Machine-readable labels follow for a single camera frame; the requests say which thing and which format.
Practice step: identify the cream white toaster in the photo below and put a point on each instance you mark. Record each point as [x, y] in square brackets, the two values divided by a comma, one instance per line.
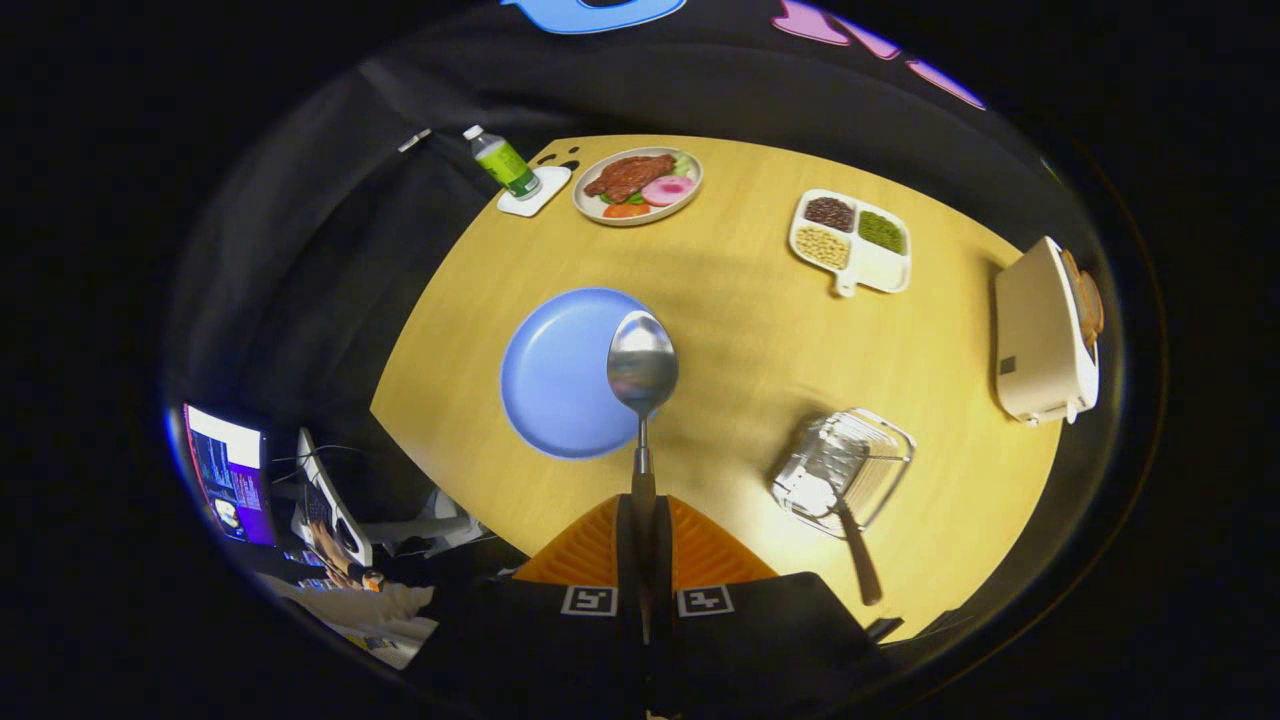
[1035, 340]

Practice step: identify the white framed object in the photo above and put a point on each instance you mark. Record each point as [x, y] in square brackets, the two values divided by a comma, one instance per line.
[335, 510]

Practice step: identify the silver metal fork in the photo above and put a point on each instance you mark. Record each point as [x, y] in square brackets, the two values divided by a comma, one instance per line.
[860, 560]

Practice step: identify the white square coaster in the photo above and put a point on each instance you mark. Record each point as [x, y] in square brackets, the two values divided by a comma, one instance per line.
[545, 195]

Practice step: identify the silver metal spoon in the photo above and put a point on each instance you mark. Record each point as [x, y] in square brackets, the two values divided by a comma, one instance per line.
[642, 365]

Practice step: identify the pink toy ham slice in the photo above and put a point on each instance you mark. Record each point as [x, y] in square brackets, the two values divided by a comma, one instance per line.
[668, 190]

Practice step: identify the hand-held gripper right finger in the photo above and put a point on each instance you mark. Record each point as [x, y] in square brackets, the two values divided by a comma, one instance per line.
[664, 560]

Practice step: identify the white divided bean dish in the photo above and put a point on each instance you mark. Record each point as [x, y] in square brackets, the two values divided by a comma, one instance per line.
[880, 268]

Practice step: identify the brown bread slice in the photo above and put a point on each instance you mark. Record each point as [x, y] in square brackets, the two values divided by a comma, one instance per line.
[1095, 305]
[1075, 290]

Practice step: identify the perforated metal tray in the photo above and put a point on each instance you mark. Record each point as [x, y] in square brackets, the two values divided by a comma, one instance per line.
[860, 445]

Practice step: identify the black backdrop cloth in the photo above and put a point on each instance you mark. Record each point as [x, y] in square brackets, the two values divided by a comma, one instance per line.
[700, 90]

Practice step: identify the computer monitor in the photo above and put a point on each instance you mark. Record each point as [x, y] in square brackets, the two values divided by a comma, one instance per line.
[230, 475]

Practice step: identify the green label water bottle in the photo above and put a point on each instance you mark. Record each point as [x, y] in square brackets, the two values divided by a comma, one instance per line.
[503, 163]

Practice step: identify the orange toy carrot slice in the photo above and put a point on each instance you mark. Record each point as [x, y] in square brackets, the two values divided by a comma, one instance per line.
[626, 210]

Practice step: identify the small white tag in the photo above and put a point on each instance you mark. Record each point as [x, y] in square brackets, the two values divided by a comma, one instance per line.
[413, 140]

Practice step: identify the round plate with food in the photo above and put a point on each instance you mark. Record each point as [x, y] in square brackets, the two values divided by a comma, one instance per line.
[590, 208]

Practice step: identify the brown toy steak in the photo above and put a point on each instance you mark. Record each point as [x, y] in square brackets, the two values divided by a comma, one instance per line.
[630, 177]

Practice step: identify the blue round plate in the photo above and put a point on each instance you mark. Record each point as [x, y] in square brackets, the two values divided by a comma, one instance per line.
[555, 380]

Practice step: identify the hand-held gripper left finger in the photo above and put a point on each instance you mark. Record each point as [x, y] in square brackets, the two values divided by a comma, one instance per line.
[628, 560]

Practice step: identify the white cloth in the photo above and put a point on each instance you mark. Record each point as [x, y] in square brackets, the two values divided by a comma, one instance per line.
[360, 610]

